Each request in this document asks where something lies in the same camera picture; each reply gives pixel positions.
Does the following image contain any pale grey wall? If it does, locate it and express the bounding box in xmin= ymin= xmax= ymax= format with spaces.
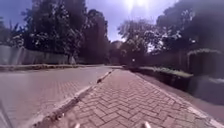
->
xmin=0 ymin=44 xmax=76 ymax=66

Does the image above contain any red brick path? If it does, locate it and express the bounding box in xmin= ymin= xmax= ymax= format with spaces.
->
xmin=33 ymin=68 xmax=224 ymax=128

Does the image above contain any concrete drainage channel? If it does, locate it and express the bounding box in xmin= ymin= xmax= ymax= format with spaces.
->
xmin=135 ymin=71 xmax=224 ymax=124

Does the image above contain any low green hedge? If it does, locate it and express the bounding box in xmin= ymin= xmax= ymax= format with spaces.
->
xmin=138 ymin=65 xmax=194 ymax=80

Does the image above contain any pale concrete kerb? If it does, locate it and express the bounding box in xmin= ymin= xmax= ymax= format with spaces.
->
xmin=31 ymin=69 xmax=114 ymax=128

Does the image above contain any dark boundary wall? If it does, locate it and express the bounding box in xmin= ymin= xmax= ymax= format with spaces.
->
xmin=143 ymin=48 xmax=224 ymax=80

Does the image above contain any grey paved road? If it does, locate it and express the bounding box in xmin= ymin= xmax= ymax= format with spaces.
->
xmin=0 ymin=65 xmax=114 ymax=128

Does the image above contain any row of tall trees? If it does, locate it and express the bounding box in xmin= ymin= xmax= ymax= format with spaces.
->
xmin=116 ymin=0 xmax=224 ymax=66
xmin=0 ymin=0 xmax=112 ymax=65

